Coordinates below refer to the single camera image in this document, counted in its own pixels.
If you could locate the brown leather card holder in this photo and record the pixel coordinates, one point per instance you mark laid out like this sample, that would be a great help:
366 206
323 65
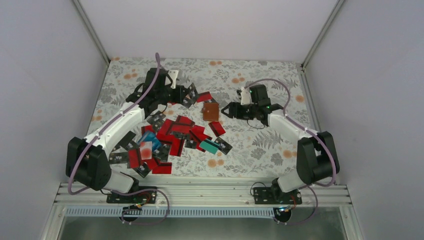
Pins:
210 111

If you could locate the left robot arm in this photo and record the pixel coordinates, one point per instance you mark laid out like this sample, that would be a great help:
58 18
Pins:
87 159

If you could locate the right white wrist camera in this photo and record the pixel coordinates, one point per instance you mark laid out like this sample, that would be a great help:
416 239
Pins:
245 96

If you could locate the red card near holder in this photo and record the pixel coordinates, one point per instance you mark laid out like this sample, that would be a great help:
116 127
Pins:
217 128

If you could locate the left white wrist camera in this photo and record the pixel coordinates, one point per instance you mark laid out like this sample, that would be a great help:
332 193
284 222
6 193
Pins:
173 74

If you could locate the white card red blot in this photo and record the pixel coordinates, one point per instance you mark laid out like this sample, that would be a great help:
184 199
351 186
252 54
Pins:
145 150

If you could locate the teal card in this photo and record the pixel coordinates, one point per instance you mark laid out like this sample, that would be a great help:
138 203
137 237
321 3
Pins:
209 146

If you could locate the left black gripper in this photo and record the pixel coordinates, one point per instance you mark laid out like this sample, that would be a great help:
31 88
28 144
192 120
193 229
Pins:
180 96

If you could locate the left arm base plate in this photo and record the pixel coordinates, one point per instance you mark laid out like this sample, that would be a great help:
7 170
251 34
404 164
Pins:
148 196

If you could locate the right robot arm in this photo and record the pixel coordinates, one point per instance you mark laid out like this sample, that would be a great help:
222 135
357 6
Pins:
316 161

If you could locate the red card far centre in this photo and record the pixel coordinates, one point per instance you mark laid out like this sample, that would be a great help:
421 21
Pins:
204 96

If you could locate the black vip card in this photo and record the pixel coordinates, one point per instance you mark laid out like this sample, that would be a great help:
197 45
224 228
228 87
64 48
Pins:
157 119
193 93
223 146
143 170

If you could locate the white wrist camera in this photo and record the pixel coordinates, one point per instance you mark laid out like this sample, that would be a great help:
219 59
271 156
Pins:
245 96
173 74

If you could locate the red card bottom front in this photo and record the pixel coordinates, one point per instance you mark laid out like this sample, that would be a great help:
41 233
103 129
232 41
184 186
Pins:
164 168

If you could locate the blue card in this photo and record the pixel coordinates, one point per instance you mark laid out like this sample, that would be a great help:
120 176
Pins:
149 136

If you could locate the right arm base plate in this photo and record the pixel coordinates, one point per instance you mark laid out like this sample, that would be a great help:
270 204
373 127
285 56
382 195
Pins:
269 196

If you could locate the red card pile centre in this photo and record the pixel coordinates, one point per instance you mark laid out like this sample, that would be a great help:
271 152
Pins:
180 133

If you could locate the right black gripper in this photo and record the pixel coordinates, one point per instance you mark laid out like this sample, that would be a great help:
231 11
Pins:
234 111

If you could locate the aluminium rail frame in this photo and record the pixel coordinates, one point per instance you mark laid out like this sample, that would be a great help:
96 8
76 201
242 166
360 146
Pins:
181 196

